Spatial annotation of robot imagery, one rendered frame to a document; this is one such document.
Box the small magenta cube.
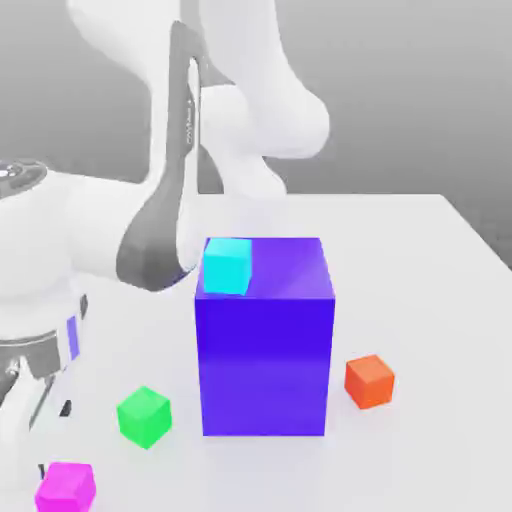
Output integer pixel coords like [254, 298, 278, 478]
[34, 461, 97, 512]

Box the small green cube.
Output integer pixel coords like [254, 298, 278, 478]
[116, 385, 173, 451]

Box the small orange cube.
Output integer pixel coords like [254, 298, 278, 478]
[343, 353, 396, 411]

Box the large blue box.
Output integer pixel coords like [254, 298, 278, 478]
[194, 236, 336, 438]

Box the small cyan cube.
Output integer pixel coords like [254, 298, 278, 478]
[202, 237, 254, 297]

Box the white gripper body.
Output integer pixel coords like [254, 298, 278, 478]
[0, 356, 62, 467]

